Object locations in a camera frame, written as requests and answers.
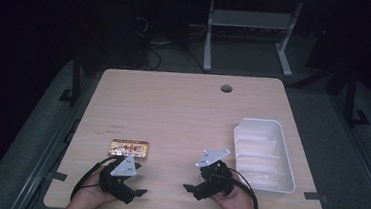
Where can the gold snack packet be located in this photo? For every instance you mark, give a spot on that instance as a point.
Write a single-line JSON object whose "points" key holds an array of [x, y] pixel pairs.
{"points": [[129, 149]]}

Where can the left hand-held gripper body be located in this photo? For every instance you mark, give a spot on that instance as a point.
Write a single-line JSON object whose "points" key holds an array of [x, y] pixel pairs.
{"points": [[117, 184]]}

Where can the aluminium floor rail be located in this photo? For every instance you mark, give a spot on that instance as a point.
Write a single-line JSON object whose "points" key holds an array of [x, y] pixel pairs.
{"points": [[47, 160], [360, 155]]}

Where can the person's right hand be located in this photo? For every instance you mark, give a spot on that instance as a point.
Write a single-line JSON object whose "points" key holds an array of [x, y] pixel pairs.
{"points": [[237, 202]]}

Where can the white metal desk frame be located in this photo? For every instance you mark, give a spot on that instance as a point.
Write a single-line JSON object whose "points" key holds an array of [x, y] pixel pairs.
{"points": [[253, 19]]}

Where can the person's left hand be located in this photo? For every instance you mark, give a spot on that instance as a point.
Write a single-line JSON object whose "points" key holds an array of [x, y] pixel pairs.
{"points": [[91, 192]]}

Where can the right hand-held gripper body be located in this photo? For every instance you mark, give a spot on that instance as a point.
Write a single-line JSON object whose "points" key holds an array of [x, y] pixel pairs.
{"points": [[215, 182]]}

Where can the black tape mark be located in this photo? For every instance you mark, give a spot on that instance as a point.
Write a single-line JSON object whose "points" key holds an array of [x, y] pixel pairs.
{"points": [[59, 176]]}

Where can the white plastic container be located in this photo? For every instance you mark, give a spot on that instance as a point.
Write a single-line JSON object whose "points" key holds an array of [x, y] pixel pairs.
{"points": [[263, 157]]}

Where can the black metal stand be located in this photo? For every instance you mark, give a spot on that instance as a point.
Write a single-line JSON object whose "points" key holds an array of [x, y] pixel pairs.
{"points": [[75, 82], [351, 97]]}

